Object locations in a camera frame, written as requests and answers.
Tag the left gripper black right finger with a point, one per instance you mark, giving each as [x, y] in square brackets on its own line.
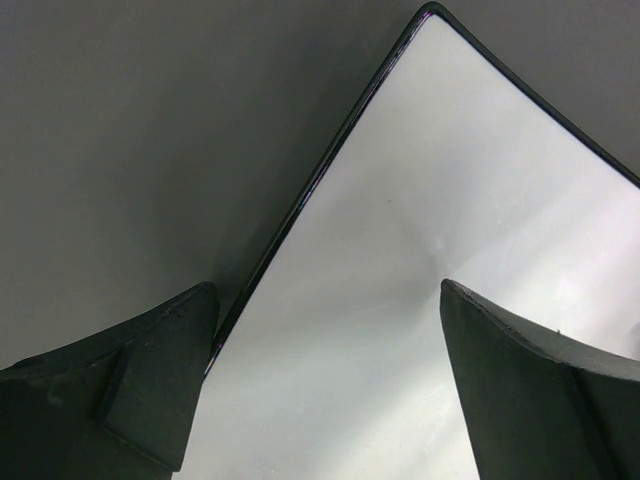
[538, 404]

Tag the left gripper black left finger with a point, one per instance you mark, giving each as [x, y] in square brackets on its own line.
[118, 404]

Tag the white square plate black rim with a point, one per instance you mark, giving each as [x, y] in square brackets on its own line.
[334, 365]

